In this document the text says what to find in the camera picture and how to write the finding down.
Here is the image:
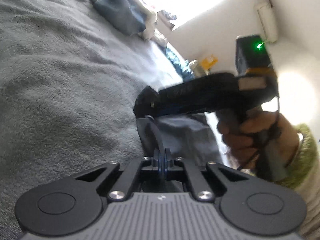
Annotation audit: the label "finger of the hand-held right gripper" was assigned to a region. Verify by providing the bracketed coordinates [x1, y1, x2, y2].
[132, 85, 163, 118]

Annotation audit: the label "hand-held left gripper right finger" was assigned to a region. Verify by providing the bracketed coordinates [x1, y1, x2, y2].
[162, 148, 250, 202]

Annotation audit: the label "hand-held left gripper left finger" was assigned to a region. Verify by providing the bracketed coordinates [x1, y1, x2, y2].
[75, 148, 163, 202]

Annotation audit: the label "dark navy pants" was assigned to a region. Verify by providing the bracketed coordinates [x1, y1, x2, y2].
[136, 112, 225, 165]

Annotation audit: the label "person's right hand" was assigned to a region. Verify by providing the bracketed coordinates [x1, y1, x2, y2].
[216, 109, 300, 173]

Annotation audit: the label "yellow box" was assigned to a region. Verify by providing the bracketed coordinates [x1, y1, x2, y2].
[200, 55, 218, 70]

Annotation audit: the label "light blue garment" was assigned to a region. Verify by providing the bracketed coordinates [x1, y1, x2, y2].
[164, 45, 194, 78]

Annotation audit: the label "cardboard box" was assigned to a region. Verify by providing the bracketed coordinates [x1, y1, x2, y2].
[157, 9, 177, 30]

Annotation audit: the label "white wall pipe cover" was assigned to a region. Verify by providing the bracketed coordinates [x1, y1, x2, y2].
[255, 2, 278, 43]

